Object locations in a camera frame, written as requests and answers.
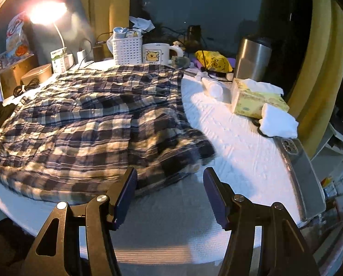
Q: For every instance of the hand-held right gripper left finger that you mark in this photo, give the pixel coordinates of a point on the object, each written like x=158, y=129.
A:
x=125, y=195

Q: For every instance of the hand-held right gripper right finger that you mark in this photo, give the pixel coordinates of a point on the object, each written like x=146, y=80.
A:
x=216, y=198

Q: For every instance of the plaid flannel shirt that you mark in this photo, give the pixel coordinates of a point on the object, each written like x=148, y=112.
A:
x=96, y=120

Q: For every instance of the white folded cloth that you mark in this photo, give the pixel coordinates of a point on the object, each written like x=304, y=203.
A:
x=279, y=122

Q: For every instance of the yellow tissue box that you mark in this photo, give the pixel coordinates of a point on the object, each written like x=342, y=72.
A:
x=252, y=102

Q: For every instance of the white plastic bottle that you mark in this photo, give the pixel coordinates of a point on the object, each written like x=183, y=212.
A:
x=213, y=87

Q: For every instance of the white shelf unit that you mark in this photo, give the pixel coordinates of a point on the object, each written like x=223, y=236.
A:
x=332, y=146

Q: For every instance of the yellow bear print pouch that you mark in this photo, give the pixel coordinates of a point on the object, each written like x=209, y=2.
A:
x=214, y=61

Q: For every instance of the small grey plush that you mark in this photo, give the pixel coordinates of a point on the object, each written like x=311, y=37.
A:
x=180, y=61

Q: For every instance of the stainless steel kettle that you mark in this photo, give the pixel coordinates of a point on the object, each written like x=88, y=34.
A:
x=250, y=60

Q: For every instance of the white plastic basket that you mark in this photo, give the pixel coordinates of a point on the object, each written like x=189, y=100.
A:
x=128, y=50

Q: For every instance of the white mug with bear print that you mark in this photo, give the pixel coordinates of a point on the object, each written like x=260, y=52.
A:
x=155, y=53

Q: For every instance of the brown power bank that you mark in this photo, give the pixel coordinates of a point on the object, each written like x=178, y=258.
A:
x=98, y=52

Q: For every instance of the white charger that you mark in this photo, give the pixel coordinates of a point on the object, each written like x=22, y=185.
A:
x=81, y=56

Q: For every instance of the green and white carton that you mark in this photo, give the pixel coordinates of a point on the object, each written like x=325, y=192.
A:
x=59, y=61

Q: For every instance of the round brown box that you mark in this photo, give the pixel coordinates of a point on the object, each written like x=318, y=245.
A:
x=36, y=74

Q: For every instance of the yellow curtain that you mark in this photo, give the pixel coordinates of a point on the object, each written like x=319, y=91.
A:
x=321, y=63
x=102, y=5

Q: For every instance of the teal curtain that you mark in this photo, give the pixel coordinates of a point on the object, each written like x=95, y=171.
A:
x=70, y=31

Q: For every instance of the crumpled white cloth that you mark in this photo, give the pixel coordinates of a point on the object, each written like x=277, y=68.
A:
x=141, y=23

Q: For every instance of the colourful printed box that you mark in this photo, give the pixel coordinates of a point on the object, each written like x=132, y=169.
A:
x=1, y=61

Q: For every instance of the orange and white snack bag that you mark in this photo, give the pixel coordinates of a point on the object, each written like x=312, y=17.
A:
x=16, y=38

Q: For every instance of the white desk lamp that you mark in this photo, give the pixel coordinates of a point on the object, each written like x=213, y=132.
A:
x=47, y=11

